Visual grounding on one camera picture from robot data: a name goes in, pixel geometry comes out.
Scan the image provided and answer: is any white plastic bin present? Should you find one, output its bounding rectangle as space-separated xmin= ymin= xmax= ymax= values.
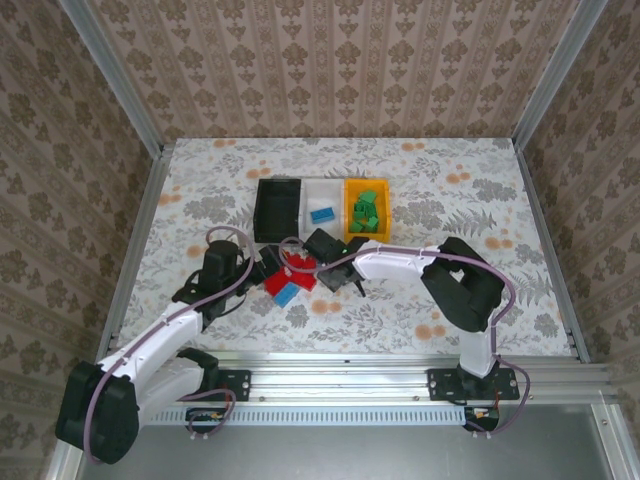
xmin=299 ymin=178 xmax=348 ymax=241

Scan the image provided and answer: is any black plastic bin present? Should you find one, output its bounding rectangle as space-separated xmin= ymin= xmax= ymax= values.
xmin=253 ymin=177 xmax=304 ymax=242

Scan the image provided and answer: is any orange plastic bin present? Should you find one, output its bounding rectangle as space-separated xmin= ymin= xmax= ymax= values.
xmin=342 ymin=177 xmax=393 ymax=245

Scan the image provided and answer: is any floral patterned table cover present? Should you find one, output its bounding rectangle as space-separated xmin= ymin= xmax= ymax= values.
xmin=107 ymin=135 xmax=576 ymax=359

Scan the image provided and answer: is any grey metal shelf plate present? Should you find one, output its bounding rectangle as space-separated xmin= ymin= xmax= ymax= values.
xmin=47 ymin=403 xmax=640 ymax=480

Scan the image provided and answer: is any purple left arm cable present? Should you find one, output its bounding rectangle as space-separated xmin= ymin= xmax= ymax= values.
xmin=84 ymin=225 xmax=254 ymax=466

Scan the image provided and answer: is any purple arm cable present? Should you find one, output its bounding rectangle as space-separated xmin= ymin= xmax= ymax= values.
xmin=84 ymin=225 xmax=254 ymax=466
xmin=278 ymin=235 xmax=532 ymax=436

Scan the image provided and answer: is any aluminium table side rail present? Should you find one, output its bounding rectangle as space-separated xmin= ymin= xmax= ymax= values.
xmin=510 ymin=137 xmax=592 ymax=365
xmin=93 ymin=142 xmax=177 ymax=366

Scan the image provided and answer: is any aluminium mounting rail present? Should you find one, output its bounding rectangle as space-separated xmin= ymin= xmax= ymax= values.
xmin=74 ymin=355 xmax=612 ymax=404

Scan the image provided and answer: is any white slotted cable duct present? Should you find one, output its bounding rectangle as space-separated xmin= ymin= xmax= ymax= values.
xmin=162 ymin=403 xmax=470 ymax=427

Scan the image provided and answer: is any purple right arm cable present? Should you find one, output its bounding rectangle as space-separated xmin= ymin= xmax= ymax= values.
xmin=278 ymin=235 xmax=532 ymax=436

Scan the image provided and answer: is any aluminium frame post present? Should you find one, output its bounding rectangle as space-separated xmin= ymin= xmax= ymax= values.
xmin=512 ymin=0 xmax=611 ymax=151
xmin=55 ymin=0 xmax=167 ymax=157

